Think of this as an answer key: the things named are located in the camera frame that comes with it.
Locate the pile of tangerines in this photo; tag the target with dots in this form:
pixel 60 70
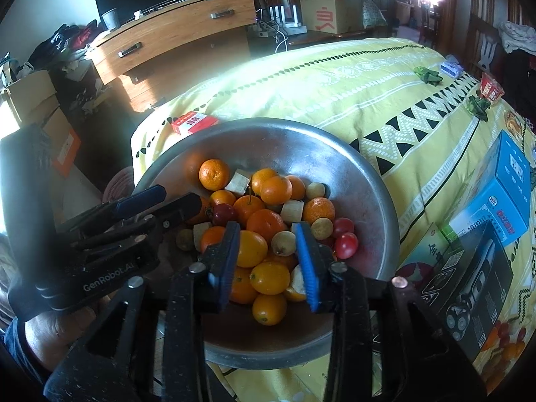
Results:
pixel 261 224

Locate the pink plastic basket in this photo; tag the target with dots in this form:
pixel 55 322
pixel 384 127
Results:
pixel 119 184

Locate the white cloth bundle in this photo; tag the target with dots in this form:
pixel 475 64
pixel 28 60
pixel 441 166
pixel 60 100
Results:
pixel 517 35

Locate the wooden dresser with drawers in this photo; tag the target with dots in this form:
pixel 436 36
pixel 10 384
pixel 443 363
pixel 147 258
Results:
pixel 176 29

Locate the green leafy vegetable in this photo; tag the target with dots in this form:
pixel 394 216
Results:
pixel 427 74
pixel 478 106

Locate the blue and green carton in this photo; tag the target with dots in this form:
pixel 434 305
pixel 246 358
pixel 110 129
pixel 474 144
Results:
pixel 502 188

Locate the red snack box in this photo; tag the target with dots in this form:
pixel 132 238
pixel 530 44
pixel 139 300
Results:
pixel 490 88

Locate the heap of dark clothes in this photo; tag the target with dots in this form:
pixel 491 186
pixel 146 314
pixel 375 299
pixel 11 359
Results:
pixel 63 42

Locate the cardboard box with orange label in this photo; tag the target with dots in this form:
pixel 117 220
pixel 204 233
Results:
pixel 63 146

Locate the person's left forearm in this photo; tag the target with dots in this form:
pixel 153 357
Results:
pixel 58 335

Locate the flat green and white box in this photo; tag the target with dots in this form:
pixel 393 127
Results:
pixel 423 251

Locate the blue and white packet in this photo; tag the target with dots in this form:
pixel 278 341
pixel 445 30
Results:
pixel 451 68

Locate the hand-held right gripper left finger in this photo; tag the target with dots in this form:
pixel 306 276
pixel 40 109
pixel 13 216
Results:
pixel 224 255

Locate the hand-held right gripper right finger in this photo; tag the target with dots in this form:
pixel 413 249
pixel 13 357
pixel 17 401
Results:
pixel 307 268

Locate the plain cardboard box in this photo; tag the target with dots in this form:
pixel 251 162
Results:
pixel 29 92

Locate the large metal bowl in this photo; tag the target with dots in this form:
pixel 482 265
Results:
pixel 356 176

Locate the grey plastic cup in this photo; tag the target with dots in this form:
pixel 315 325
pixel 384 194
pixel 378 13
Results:
pixel 110 18

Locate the orange tangerine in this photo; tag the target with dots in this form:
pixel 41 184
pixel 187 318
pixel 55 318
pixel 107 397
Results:
pixel 490 338
pixel 514 351

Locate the black shaver box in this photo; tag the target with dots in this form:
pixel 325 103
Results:
pixel 473 297

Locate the white router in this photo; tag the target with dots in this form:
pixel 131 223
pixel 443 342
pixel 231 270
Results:
pixel 293 29

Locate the cardboard box with red print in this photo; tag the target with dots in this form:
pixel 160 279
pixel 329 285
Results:
pixel 331 12

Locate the white power strip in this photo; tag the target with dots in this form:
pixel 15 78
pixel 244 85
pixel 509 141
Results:
pixel 264 29

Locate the small red and white box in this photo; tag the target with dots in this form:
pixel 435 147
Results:
pixel 193 121

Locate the floral patterned bag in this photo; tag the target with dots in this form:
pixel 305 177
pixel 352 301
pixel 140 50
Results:
pixel 372 10

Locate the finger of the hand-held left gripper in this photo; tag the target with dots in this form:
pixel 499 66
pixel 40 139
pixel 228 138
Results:
pixel 180 207
pixel 142 199

